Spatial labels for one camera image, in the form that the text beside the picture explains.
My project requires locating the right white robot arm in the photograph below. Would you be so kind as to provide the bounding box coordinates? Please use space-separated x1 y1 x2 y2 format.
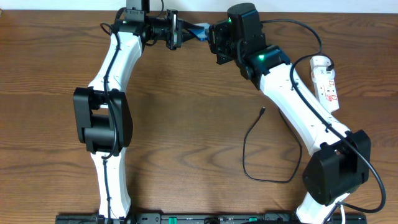
209 2 371 223

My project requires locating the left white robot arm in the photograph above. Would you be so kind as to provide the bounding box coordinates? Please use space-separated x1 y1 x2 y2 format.
73 7 209 223

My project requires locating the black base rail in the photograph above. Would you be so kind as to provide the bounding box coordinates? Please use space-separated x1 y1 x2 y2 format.
55 212 368 224

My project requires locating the blue Galaxy smartphone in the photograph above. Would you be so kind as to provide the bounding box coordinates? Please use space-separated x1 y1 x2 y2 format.
188 23 210 41

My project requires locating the white power strip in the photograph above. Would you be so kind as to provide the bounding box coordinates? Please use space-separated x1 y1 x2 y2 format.
310 55 340 113

